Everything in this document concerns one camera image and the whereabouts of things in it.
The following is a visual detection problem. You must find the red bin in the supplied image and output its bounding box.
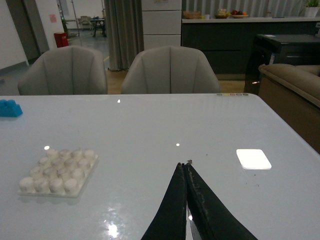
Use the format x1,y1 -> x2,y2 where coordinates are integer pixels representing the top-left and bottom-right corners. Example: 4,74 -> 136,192
54,32 -> 69,48

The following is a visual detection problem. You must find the grey left armchair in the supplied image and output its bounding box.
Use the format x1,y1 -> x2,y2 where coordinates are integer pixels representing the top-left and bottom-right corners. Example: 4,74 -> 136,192
17,45 -> 108,96

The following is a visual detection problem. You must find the fruit plate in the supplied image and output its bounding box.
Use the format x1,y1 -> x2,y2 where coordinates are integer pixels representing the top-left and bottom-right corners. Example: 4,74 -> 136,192
230,10 -> 249,19

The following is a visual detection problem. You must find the potted plant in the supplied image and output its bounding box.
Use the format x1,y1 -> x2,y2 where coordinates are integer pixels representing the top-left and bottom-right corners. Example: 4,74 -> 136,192
304,0 -> 320,18

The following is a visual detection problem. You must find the bread bowl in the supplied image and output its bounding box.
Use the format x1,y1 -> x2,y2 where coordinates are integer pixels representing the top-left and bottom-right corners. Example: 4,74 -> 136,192
215,8 -> 229,19

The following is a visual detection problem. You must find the black appliance box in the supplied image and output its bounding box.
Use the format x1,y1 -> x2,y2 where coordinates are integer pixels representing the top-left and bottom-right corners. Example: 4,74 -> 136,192
244,34 -> 320,95

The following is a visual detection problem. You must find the wicker basket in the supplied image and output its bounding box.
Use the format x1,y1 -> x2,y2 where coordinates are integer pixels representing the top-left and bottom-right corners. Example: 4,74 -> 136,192
183,10 -> 201,19

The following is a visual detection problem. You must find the grey right armchair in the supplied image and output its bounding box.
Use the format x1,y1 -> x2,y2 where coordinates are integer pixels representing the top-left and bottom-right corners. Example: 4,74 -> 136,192
121,45 -> 220,95

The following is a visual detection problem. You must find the dark kitchen counter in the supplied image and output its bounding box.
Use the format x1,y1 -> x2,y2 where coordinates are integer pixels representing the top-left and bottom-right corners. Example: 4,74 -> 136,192
181,17 -> 320,75

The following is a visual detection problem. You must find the coloured dot sticker strip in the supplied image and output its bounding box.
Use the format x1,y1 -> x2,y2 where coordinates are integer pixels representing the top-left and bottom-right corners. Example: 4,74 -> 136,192
216,93 -> 249,97

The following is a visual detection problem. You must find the grey armchair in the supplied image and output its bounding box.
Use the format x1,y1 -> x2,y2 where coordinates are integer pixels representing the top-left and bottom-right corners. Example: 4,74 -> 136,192
121,45 -> 220,95
17,45 -> 108,96

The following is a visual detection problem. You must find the white studded base plate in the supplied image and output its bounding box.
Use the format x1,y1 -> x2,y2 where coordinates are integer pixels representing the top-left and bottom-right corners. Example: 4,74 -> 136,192
18,149 -> 99,198

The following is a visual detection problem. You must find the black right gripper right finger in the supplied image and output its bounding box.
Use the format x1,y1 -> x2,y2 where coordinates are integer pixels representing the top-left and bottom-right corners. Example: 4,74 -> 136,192
185,163 -> 256,240

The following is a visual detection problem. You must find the white drawer cabinet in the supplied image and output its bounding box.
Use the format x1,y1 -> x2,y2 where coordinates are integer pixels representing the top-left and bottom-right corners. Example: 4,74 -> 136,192
141,0 -> 182,50

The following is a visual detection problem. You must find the tan sofa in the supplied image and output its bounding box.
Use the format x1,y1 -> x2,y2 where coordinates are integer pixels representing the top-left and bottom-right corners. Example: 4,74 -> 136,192
258,63 -> 320,152

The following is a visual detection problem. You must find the blue toy block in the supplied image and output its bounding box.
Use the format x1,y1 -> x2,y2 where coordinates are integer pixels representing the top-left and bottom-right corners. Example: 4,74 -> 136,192
0,99 -> 23,118

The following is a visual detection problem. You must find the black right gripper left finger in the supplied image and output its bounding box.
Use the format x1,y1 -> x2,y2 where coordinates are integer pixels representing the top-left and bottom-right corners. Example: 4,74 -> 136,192
142,163 -> 187,240

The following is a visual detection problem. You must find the grey curtain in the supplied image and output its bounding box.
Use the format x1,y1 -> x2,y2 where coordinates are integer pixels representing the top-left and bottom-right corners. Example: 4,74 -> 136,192
104,0 -> 144,71

